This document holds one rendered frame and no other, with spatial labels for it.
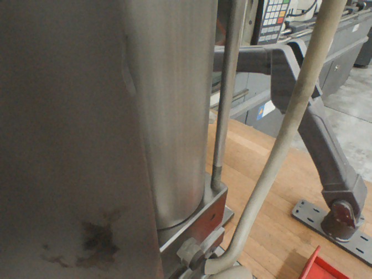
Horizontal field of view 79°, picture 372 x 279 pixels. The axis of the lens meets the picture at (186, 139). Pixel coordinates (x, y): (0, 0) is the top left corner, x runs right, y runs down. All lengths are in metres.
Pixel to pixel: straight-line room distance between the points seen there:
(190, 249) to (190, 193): 0.05
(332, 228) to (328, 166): 0.17
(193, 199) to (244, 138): 0.73
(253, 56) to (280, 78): 0.08
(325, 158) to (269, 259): 0.26
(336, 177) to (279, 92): 0.21
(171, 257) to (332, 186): 0.45
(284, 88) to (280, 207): 0.34
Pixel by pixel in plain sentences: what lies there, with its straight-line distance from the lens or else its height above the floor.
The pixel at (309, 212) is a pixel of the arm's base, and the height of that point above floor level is 0.91.
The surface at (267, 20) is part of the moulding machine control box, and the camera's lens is 1.23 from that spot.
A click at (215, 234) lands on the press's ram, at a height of 1.18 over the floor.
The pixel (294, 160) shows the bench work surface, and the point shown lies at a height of 0.90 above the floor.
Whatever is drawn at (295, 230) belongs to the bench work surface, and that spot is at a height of 0.90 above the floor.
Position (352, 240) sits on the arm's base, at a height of 0.91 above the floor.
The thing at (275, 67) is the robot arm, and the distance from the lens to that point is 0.48.
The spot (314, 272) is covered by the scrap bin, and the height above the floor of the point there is 0.91.
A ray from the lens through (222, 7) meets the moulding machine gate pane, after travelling 1.10.
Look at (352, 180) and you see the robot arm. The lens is 0.59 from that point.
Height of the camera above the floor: 1.42
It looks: 38 degrees down
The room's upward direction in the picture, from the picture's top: straight up
